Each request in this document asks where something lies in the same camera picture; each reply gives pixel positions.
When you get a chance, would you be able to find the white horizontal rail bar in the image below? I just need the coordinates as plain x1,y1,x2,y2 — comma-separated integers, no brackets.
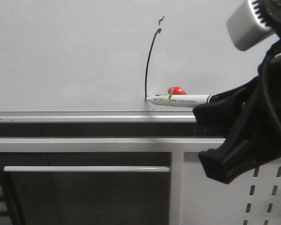
3,166,170,173

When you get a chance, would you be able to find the grey metal stand frame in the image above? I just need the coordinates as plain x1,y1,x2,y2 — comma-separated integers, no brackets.
0,138,223,225

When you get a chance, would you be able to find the white perforated metal panel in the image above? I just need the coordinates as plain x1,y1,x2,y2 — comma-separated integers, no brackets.
180,153,281,225

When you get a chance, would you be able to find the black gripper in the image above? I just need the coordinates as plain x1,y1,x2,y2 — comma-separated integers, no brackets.
192,0,281,141

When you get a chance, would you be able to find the large white whiteboard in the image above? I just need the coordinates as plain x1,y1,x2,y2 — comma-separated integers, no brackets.
0,0,278,123

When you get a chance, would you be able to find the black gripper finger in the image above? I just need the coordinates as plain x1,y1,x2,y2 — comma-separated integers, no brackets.
198,133,281,184

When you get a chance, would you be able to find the red round magnet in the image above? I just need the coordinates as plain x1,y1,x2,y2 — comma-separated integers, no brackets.
168,86,187,95

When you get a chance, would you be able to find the silver cylindrical wrist camera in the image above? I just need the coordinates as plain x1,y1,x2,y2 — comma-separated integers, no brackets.
226,0,274,51

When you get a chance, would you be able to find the white whiteboard marker pen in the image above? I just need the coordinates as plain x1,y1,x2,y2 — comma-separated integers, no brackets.
146,94,216,108

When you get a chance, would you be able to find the black ribbed cable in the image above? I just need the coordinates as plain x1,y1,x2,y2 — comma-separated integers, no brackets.
257,43,281,113

